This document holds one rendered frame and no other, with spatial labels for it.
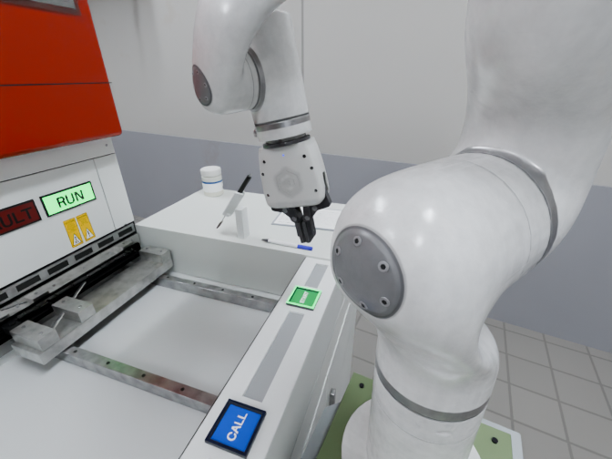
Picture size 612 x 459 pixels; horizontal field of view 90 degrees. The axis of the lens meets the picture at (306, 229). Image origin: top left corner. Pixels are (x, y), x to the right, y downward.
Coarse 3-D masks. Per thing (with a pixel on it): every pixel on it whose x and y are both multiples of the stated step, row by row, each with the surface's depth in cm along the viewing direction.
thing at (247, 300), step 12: (168, 276) 85; (180, 288) 84; (192, 288) 82; (204, 288) 81; (216, 288) 81; (228, 300) 80; (240, 300) 78; (252, 300) 77; (264, 300) 76; (276, 300) 76
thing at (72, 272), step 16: (128, 240) 86; (96, 256) 78; (112, 256) 82; (64, 272) 71; (80, 272) 74; (112, 272) 83; (32, 288) 66; (48, 288) 68; (96, 288) 79; (16, 304) 62; (0, 320) 60; (32, 320) 67; (0, 352) 61
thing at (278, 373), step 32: (288, 288) 63; (320, 288) 63; (288, 320) 55; (320, 320) 55; (256, 352) 48; (288, 352) 48; (320, 352) 59; (256, 384) 44; (288, 384) 43; (288, 416) 43; (192, 448) 36; (256, 448) 36; (288, 448) 45
